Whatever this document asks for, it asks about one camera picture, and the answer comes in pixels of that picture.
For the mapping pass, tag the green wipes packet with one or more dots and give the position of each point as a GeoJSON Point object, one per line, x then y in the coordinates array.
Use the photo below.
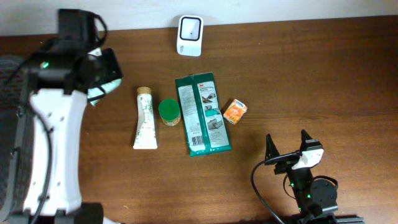
{"type": "Point", "coordinates": [203, 121]}

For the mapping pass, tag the grey plastic mesh basket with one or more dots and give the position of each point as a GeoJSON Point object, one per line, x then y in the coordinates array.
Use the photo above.
{"type": "Point", "coordinates": [16, 136]}

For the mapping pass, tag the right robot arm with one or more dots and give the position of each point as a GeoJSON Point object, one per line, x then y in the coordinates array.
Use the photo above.
{"type": "Point", "coordinates": [315, 195]}

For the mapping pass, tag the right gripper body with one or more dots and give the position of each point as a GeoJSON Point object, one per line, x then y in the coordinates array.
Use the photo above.
{"type": "Point", "coordinates": [286, 166]}

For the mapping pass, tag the white cream tube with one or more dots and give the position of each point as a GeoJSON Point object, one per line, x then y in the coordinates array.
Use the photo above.
{"type": "Point", "coordinates": [145, 133]}

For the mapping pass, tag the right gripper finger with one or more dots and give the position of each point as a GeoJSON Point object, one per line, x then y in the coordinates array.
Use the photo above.
{"type": "Point", "coordinates": [306, 141]}
{"type": "Point", "coordinates": [271, 151]}

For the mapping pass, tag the white barcode scanner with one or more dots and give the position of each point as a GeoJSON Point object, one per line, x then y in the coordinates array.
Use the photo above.
{"type": "Point", "coordinates": [190, 35]}

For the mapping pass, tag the light teal tissue pack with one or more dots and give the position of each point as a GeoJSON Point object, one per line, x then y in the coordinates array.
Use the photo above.
{"type": "Point", "coordinates": [97, 93]}

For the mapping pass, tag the green lid small jar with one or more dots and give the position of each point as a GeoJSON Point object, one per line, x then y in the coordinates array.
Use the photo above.
{"type": "Point", "coordinates": [169, 111]}

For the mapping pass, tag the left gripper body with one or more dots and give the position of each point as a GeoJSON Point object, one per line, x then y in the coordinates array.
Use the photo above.
{"type": "Point", "coordinates": [111, 65]}

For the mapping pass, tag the small orange tissue pack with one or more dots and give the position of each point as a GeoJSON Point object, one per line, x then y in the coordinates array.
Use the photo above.
{"type": "Point", "coordinates": [235, 111]}

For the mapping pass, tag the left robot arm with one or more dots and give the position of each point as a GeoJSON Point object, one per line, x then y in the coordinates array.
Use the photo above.
{"type": "Point", "coordinates": [46, 96]}

